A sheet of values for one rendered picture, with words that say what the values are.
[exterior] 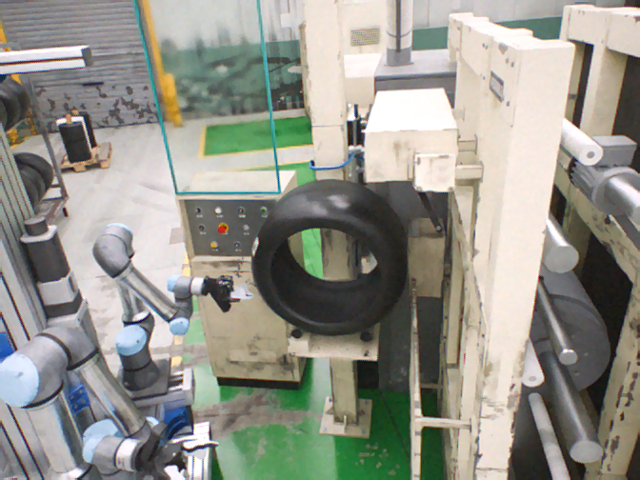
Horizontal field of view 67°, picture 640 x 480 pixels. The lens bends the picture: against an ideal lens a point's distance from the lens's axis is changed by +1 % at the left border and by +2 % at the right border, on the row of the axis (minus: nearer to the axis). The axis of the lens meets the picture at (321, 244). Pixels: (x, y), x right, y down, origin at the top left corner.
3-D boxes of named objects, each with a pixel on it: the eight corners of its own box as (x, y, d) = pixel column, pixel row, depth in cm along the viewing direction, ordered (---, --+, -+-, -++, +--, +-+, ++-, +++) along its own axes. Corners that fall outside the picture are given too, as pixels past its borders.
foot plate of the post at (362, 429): (326, 397, 286) (326, 392, 285) (371, 401, 282) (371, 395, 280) (319, 434, 263) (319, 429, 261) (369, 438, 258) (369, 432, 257)
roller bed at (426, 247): (407, 274, 232) (408, 217, 219) (439, 274, 230) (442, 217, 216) (408, 296, 215) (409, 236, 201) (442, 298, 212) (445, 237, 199)
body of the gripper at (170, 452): (189, 469, 132) (150, 461, 135) (185, 442, 129) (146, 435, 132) (173, 490, 125) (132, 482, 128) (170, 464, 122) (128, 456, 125)
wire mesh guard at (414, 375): (409, 384, 250) (410, 267, 219) (412, 385, 250) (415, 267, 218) (411, 567, 171) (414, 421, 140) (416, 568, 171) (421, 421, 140)
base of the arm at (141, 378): (120, 393, 198) (113, 375, 194) (126, 370, 212) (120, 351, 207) (158, 387, 200) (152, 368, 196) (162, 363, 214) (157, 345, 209)
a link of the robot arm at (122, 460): (131, 432, 133) (111, 453, 126) (146, 435, 132) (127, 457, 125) (135, 454, 136) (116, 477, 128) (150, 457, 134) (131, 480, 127)
